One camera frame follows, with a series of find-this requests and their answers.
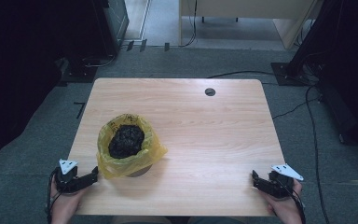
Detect black computer tower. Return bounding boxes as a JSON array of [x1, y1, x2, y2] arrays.
[[101, 0, 131, 58]]

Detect black hanging cable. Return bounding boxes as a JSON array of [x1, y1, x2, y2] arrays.
[[180, 0, 199, 49]]

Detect dark curtain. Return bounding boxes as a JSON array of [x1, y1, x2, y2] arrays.
[[0, 0, 106, 175]]

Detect hand-held gripper cable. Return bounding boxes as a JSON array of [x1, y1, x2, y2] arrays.
[[45, 167, 62, 224], [279, 179, 308, 224]]

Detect left hand-held gripper cable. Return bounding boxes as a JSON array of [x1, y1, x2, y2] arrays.
[[45, 167, 62, 224]]

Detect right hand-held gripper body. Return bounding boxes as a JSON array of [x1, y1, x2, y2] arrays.
[[268, 163, 305, 200]]

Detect person's left hand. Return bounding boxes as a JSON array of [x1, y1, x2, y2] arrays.
[[49, 178, 89, 224]]

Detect yellow bag lined bin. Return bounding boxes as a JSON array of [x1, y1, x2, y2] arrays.
[[96, 113, 169, 180]]

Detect thin black floor cable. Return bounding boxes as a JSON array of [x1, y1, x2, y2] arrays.
[[271, 96, 323, 120]]

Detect long black floor cable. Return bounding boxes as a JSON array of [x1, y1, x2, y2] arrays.
[[304, 83, 331, 224]]

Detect black metal stand base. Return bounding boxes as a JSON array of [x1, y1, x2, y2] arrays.
[[62, 63, 99, 84], [270, 62, 312, 87]]

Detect right hand-held gripper cable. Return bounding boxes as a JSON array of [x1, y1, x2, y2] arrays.
[[279, 179, 308, 224]]

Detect black crumpled contents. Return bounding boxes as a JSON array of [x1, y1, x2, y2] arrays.
[[107, 123, 146, 160]]

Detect beige wooden desk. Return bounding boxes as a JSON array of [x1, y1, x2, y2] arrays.
[[178, 0, 324, 51]]

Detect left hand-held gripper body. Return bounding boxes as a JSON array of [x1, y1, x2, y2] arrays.
[[54, 159, 91, 194]]

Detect person's right hand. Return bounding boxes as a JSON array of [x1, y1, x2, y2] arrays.
[[258, 179, 304, 224]]

